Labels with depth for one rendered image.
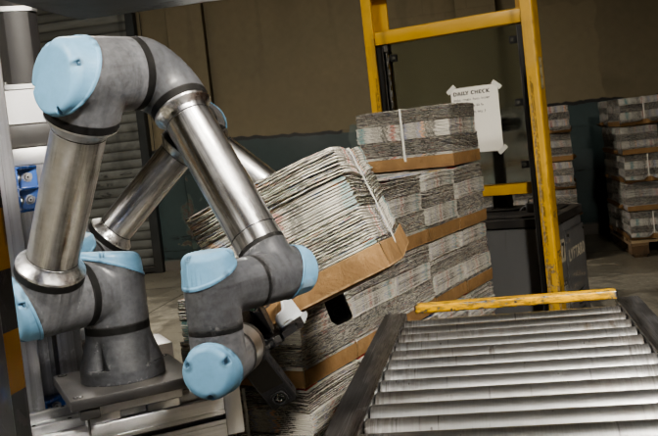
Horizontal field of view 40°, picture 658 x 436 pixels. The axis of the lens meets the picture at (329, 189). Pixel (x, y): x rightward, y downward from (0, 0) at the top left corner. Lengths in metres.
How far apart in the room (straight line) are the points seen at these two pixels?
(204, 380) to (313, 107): 8.20
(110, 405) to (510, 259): 2.55
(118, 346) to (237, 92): 7.98
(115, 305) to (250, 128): 7.92
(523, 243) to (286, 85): 5.82
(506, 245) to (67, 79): 2.83
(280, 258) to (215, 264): 0.13
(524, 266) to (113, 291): 2.56
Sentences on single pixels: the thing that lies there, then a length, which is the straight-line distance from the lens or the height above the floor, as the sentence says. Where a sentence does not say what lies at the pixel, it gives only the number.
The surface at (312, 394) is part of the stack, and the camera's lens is 2.27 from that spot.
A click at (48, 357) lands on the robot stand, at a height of 0.84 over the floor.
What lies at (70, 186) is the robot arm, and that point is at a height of 1.17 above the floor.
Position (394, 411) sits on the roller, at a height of 0.79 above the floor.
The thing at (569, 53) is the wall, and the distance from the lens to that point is 9.24.
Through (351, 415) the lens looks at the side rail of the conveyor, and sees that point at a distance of 1.34.
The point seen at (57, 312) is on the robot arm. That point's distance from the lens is 1.55.
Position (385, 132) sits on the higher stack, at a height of 1.21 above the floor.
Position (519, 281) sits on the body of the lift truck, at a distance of 3.93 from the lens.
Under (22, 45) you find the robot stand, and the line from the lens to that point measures 1.87.
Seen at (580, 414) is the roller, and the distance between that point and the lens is 1.29.
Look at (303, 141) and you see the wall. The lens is 9.35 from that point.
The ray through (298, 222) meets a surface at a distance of 1.49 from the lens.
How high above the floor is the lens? 1.20
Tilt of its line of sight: 3 degrees down
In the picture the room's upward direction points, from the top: 6 degrees counter-clockwise
